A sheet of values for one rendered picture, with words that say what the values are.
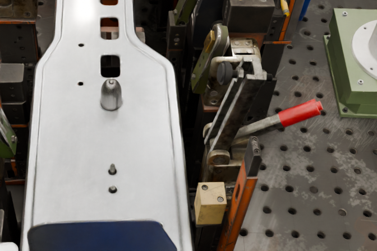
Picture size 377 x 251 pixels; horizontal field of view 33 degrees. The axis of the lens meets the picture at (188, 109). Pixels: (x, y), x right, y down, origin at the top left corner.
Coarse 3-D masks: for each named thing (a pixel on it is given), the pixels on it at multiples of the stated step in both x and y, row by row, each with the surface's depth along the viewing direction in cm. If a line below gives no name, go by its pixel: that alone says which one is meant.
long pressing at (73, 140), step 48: (96, 0) 111; (48, 48) 103; (96, 48) 104; (144, 48) 104; (48, 96) 96; (96, 96) 97; (144, 96) 98; (48, 144) 91; (96, 144) 92; (144, 144) 93; (48, 192) 86; (96, 192) 87; (144, 192) 88; (192, 240) 83
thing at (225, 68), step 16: (224, 64) 74; (240, 64) 76; (256, 64) 75; (224, 80) 74; (240, 80) 75; (256, 80) 74; (224, 96) 81; (240, 96) 76; (224, 112) 83; (240, 112) 78; (224, 128) 81; (208, 144) 88; (224, 144) 83
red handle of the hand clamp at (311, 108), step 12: (288, 108) 83; (300, 108) 82; (312, 108) 81; (264, 120) 84; (276, 120) 83; (288, 120) 82; (300, 120) 82; (240, 132) 84; (252, 132) 84; (264, 132) 84
